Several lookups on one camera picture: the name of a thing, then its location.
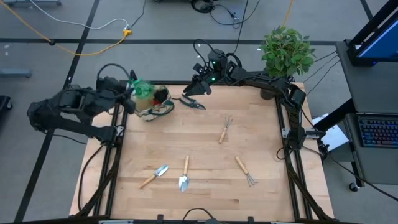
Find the dark green pruning shears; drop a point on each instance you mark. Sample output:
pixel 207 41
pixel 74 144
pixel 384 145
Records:
pixel 190 102

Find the monitor on black stand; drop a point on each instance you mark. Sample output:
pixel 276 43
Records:
pixel 382 43

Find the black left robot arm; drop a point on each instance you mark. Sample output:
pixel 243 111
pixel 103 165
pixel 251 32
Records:
pixel 93 132

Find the black aluminium table frame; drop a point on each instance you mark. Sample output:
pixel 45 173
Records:
pixel 174 83

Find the green spray bottle white nozzle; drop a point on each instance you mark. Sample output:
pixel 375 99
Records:
pixel 143 88

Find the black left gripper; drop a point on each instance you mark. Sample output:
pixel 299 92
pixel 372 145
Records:
pixel 113 90

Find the green plant in black pot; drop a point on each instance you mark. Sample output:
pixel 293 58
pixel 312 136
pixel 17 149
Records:
pixel 286 53

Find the black caster base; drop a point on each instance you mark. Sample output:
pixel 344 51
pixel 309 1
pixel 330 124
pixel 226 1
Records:
pixel 4 102

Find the black keyboard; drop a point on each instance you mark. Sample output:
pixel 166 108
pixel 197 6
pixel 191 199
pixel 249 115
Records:
pixel 379 132

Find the grey metal base leg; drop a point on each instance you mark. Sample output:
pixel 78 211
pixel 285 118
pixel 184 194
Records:
pixel 15 73
pixel 31 2

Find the beige green-trimmed gardening bag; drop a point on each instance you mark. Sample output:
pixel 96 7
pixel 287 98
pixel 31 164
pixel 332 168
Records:
pixel 146 107

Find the white paper sheet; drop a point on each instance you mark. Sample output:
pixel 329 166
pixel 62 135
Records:
pixel 335 137

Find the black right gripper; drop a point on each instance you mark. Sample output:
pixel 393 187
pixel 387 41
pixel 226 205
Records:
pixel 211 74

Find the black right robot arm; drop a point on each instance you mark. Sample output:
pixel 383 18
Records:
pixel 264 81

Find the grey equipment cart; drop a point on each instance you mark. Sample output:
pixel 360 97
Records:
pixel 370 90

